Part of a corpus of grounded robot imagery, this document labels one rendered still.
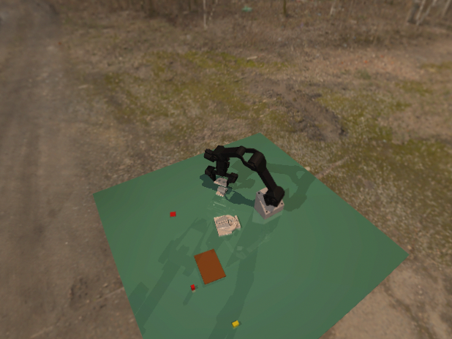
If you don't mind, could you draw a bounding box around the orange-brown flat plate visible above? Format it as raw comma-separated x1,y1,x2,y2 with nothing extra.
195,249,226,284

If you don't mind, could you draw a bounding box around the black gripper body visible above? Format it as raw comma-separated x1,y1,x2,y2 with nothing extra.
205,165,238,183

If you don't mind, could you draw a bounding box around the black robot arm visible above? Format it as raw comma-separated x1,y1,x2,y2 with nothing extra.
204,145,285,207

